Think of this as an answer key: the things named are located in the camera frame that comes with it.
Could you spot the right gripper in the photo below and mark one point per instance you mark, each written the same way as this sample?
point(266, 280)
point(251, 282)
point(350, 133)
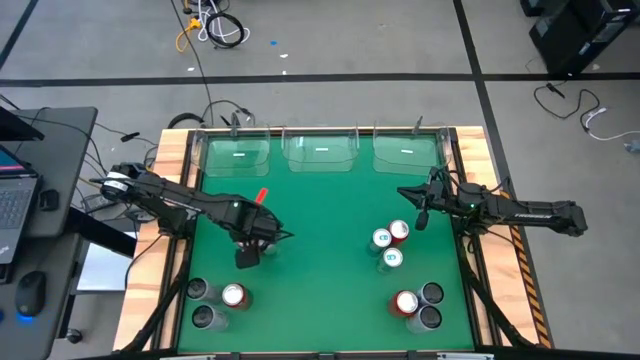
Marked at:
point(440, 197)

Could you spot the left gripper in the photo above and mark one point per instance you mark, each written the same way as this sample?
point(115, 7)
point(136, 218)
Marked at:
point(252, 222)

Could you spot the white soda can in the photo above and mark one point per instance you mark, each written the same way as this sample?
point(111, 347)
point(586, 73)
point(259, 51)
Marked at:
point(203, 316)
point(197, 288)
point(429, 316)
point(431, 293)

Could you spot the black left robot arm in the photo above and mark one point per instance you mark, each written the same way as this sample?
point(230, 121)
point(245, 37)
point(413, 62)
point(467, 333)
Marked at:
point(155, 192)

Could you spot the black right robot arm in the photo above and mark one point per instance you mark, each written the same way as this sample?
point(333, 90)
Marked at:
point(550, 220)

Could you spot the clear plastic bin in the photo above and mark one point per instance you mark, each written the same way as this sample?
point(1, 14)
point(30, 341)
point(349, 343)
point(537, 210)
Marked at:
point(320, 162)
point(405, 165)
point(235, 165)

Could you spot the green table mat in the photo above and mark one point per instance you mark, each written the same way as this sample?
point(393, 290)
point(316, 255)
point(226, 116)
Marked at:
point(320, 300)

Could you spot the yellow black hazard tape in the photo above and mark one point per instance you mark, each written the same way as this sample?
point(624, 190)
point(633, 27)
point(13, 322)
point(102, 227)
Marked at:
point(528, 285)

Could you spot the white board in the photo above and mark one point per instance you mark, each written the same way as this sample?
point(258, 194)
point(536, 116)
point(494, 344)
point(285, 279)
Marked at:
point(102, 270)

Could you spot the black power brick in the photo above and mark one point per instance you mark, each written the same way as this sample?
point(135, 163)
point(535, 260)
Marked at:
point(98, 203)

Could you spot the black computer tower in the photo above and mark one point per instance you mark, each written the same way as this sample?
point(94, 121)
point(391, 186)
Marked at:
point(570, 35)

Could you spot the black desk caster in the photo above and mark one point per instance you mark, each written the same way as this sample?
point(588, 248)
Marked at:
point(74, 336)

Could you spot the black office desk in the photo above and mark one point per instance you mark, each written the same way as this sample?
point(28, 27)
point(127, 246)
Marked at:
point(65, 150)

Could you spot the black adapter box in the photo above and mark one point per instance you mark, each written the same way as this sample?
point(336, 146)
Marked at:
point(48, 200)

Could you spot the black computer mouse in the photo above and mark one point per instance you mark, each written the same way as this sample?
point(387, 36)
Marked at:
point(31, 294)

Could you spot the black laptop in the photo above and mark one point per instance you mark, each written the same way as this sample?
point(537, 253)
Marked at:
point(15, 210)

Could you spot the black monitor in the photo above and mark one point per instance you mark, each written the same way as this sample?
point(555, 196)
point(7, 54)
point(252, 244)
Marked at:
point(17, 129)

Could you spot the grey metal post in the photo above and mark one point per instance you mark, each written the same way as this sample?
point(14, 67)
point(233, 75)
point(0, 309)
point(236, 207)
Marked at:
point(234, 125)
point(418, 125)

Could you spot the black metal rig frame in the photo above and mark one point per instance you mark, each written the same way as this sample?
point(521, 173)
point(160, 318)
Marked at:
point(280, 357)

